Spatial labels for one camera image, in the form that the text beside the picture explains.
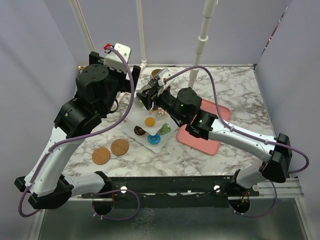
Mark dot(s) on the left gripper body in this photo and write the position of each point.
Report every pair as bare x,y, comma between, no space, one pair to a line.
119,82

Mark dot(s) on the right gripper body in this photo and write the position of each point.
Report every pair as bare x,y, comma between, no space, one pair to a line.
164,100

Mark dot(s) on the chocolate swiss roll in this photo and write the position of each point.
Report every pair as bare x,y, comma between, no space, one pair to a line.
160,112

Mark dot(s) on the yellow round biscuit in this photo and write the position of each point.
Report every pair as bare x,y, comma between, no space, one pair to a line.
150,121

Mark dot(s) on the beige ceramic cup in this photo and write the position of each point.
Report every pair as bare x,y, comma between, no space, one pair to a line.
155,72

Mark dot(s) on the white tiered serving stand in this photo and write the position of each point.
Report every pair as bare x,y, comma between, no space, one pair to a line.
137,116

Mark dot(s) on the chocolate donut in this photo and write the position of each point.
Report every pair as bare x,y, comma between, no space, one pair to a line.
138,131

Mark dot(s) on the blue frosted donut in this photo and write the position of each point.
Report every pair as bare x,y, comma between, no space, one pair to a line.
154,140

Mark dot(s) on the wooden coaster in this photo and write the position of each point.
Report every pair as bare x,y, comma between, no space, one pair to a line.
101,156
119,147

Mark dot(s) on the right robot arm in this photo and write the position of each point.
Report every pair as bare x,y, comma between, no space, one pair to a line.
273,152

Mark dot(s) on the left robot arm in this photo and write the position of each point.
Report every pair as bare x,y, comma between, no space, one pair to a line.
97,87

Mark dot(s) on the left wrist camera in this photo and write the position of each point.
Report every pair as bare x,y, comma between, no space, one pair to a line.
113,61

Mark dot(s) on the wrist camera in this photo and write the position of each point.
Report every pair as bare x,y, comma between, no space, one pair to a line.
161,76
113,61

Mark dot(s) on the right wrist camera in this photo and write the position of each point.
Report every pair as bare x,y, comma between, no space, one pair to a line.
161,76

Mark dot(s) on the white pvc frame middle pole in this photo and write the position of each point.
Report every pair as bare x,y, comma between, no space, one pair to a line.
139,10

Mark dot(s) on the white pvc frame pole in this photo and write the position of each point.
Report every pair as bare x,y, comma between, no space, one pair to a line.
80,19
139,10
208,12

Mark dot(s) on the white pvc frame left pole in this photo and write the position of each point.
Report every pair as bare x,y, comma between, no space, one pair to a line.
80,19

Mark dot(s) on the white pvc frame right pole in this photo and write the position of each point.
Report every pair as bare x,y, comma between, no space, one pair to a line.
208,12

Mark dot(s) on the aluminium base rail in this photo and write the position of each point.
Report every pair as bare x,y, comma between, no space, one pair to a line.
213,186

